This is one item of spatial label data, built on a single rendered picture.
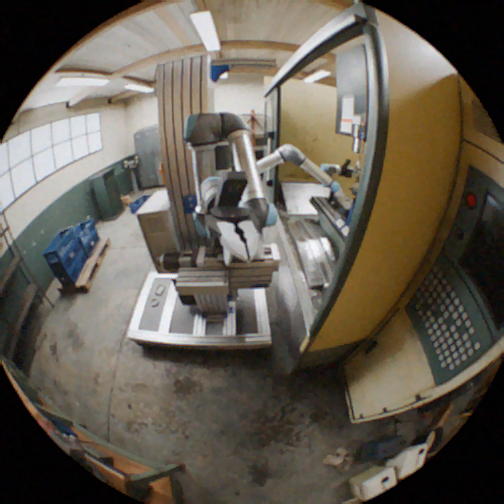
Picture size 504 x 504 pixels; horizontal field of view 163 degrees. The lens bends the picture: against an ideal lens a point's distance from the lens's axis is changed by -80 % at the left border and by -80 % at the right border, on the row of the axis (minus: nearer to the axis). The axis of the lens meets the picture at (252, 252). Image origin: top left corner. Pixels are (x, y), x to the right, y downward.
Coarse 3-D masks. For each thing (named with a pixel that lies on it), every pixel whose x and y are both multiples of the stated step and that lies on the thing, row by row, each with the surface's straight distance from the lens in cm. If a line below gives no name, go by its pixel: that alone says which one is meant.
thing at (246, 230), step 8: (240, 224) 33; (248, 224) 33; (240, 232) 32; (248, 232) 31; (256, 232) 31; (248, 240) 29; (256, 240) 29; (248, 248) 27; (256, 248) 28; (248, 256) 27
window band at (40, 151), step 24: (72, 120) 502; (96, 120) 567; (24, 144) 416; (48, 144) 445; (72, 144) 488; (96, 144) 551; (0, 168) 388; (24, 168) 405; (48, 168) 434; (0, 192) 380; (24, 192) 394
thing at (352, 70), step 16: (352, 48) 165; (336, 64) 183; (352, 64) 160; (352, 80) 156; (368, 80) 141; (368, 96) 138; (336, 112) 171; (368, 112) 135; (336, 128) 169; (352, 128) 147
